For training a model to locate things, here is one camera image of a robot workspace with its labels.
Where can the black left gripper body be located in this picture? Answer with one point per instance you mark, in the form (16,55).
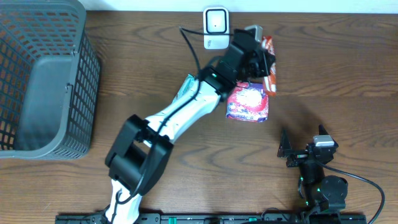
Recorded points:
(265,62)

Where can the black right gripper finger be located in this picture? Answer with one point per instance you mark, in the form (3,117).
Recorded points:
(322,130)
(285,148)

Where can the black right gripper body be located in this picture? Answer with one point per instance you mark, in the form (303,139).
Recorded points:
(298,156)

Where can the red orange snack bag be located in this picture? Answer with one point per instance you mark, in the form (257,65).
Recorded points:
(269,81)

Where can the red purple tissue pack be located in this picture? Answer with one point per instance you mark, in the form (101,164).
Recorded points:
(248,102)

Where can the green snack packet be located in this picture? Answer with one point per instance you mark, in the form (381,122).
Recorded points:
(187,90)

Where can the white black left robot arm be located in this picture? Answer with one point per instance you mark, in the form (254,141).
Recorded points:
(141,151)

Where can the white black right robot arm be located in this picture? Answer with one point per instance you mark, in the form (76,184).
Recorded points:
(323,194)

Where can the white barcode scanner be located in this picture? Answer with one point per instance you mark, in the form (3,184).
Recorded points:
(216,28)

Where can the grey plastic mesh basket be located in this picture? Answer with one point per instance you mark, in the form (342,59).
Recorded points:
(50,78)

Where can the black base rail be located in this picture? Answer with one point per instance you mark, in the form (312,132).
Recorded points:
(272,217)

